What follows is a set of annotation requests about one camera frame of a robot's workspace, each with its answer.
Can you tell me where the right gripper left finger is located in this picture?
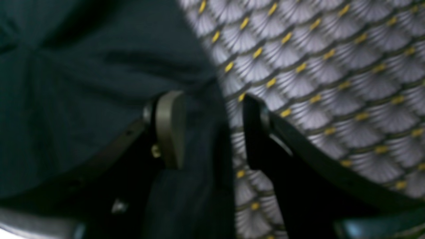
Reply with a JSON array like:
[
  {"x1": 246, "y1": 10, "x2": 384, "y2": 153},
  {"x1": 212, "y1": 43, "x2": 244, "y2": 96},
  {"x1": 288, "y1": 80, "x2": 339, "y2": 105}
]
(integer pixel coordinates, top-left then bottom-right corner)
[{"x1": 66, "y1": 90, "x2": 187, "y2": 199}]

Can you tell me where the dark navy T-shirt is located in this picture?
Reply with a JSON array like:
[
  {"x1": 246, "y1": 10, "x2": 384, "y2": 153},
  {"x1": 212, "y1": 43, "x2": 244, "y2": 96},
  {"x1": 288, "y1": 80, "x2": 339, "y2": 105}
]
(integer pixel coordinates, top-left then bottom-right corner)
[{"x1": 1, "y1": 0, "x2": 235, "y2": 239}]

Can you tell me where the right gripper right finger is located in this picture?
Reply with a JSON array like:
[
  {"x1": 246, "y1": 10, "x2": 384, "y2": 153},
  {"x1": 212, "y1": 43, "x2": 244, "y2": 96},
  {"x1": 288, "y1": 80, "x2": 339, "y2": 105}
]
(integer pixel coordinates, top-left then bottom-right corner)
[{"x1": 242, "y1": 94, "x2": 424, "y2": 239}]

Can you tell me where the fan-patterned table cloth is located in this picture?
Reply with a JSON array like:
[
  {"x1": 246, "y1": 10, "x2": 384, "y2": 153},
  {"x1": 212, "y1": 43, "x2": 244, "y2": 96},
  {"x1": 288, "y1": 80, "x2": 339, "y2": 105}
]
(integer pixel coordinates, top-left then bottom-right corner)
[{"x1": 179, "y1": 0, "x2": 425, "y2": 239}]

